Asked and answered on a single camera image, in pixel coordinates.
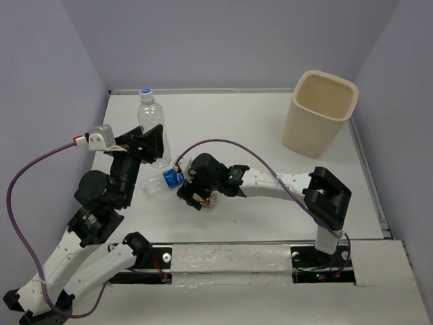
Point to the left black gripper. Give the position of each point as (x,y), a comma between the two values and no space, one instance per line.
(132,141)

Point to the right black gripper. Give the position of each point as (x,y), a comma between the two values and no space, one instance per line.
(187,189)

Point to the small bottle red cap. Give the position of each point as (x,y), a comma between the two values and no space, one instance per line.
(209,202)

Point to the clear bottle blue label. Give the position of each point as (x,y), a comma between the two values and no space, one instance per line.
(161,183)

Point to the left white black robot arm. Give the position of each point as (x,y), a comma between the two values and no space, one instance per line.
(48,298)

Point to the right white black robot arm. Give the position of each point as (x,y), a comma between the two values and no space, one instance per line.
(320,192)

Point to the beige plastic bin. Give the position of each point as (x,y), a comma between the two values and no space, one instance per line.
(320,105)

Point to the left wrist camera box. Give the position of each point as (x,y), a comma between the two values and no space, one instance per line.
(99,138)

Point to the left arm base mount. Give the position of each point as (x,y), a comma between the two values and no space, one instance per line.
(155,271)

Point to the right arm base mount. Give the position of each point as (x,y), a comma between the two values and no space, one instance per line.
(310,266)

